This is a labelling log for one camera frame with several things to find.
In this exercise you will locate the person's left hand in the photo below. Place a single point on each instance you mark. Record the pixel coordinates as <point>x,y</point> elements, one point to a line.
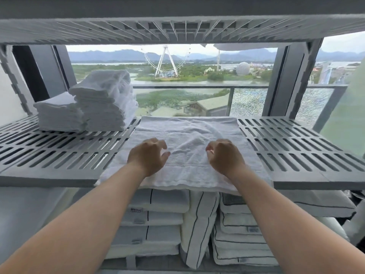
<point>145,158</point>

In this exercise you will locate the person's right hand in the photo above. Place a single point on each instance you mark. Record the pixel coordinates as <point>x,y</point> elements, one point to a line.
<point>228,158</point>

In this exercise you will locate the white hand towel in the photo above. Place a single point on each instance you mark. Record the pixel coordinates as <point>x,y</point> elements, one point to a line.
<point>185,134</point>
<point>102,82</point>

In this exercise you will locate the person's left forearm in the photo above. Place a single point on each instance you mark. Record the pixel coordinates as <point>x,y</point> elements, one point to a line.
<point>71,225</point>

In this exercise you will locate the person's right forearm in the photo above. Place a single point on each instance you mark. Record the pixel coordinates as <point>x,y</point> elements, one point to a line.
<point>291,225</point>

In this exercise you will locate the grey roofed building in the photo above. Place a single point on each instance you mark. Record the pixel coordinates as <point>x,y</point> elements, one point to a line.
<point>211,105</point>

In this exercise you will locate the glass balcony railing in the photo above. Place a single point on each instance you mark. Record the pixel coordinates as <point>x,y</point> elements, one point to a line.
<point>231,101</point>

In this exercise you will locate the stack of folded white towels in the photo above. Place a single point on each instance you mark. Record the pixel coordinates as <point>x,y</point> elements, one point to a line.
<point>108,114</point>
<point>57,114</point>

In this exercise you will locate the stack of black-piped white pillows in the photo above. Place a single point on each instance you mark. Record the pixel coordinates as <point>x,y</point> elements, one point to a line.
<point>242,242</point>

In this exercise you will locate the white dome building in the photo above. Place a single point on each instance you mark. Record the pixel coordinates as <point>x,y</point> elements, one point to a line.
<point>243,69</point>

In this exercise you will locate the tall thin tower ride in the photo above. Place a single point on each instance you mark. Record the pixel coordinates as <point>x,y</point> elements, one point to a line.
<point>218,61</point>

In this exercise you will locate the white ferris wheel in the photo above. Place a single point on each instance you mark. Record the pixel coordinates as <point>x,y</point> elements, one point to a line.
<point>165,62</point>

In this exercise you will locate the grey slotted shelf board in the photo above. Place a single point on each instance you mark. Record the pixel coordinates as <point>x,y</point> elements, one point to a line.
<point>42,179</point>

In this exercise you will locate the white hanging sheet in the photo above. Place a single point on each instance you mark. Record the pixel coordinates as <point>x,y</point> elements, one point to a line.
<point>242,47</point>

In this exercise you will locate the pale green glass partition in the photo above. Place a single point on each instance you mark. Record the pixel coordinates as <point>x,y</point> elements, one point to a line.
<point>348,116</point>

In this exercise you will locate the blue water slide structure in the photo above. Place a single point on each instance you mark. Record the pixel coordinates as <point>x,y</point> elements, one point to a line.
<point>325,74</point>

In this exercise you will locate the grey ribbed shelf board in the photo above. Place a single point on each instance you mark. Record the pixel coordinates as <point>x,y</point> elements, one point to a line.
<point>85,8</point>

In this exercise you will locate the dark window frame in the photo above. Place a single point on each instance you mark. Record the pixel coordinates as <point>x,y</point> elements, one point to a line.
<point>276,82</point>
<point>45,71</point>

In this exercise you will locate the grey notched shelf post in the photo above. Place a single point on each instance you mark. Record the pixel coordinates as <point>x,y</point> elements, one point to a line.
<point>14,82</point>
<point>305,79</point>
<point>356,225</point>

